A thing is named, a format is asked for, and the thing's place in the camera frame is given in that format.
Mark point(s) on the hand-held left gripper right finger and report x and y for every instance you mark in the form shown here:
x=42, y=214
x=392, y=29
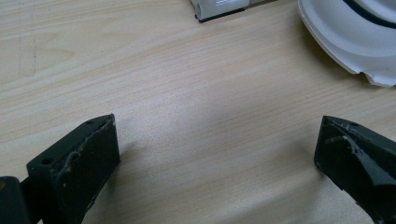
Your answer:
x=358, y=158

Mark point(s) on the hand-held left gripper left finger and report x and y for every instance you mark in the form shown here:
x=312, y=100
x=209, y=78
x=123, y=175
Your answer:
x=77, y=168

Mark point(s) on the grey metal shoe rack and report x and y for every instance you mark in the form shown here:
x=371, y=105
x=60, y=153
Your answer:
x=218, y=7

